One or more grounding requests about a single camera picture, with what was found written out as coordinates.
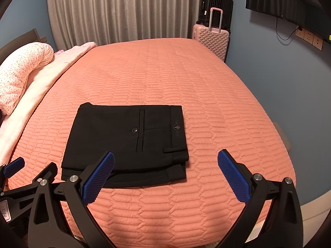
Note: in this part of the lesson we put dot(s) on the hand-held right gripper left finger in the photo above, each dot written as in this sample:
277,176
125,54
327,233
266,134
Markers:
99,178

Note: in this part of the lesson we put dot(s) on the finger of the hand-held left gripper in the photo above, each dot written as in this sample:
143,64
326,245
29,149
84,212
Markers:
49,171
14,165

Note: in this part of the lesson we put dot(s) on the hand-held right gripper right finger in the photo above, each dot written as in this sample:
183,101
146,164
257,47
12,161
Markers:
232,178

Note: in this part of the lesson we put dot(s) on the black pants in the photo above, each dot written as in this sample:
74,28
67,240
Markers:
116,134

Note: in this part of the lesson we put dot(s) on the grey upholstered bench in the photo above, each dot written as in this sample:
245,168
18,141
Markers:
283,137

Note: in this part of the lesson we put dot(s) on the light pink blanket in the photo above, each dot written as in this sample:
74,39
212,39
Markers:
46,77

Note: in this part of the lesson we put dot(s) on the white dotted pillow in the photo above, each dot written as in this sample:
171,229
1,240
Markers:
18,69

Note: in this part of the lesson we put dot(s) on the pink quilted bedspread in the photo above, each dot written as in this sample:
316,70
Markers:
181,82

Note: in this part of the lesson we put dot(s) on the grey headboard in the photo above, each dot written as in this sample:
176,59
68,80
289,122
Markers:
23,37

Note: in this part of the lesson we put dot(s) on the pink suitcase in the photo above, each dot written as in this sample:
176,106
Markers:
212,41

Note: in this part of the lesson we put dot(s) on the grey pleated curtain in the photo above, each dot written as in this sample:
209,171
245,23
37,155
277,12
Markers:
129,10

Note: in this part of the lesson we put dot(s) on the black suitcase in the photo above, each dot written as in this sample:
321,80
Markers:
219,2

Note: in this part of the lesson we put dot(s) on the white wall socket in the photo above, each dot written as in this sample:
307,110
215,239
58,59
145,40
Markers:
300,33
308,36
317,42

